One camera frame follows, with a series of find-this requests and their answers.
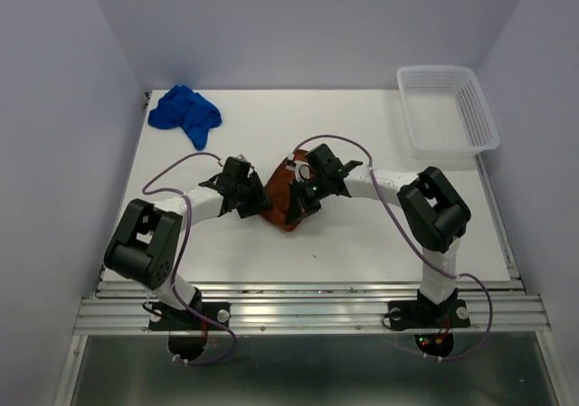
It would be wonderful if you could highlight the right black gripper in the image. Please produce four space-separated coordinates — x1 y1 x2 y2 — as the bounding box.
284 174 330 225

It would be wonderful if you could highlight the brown towel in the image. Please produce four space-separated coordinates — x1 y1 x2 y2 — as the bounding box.
260 159 306 232

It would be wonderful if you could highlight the blue towel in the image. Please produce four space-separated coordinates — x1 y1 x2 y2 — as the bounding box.
147 85 223 151

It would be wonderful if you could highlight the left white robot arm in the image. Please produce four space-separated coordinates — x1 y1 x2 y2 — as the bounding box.
104 156 270 328

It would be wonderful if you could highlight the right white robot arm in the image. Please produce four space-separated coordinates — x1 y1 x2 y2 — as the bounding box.
285 144 471 325

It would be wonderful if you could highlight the white plastic basket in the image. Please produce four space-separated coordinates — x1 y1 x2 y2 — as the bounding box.
396 65 500 159

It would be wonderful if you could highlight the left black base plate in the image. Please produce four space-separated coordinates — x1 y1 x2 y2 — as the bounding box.
142 301 231 332

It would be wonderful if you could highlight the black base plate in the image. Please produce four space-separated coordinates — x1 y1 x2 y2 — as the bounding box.
382 294 470 332
142 301 231 332

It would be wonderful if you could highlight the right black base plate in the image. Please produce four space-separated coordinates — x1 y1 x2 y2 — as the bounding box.
382 294 470 332

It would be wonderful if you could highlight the aluminium mounting rail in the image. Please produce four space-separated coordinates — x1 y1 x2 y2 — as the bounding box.
73 279 551 336

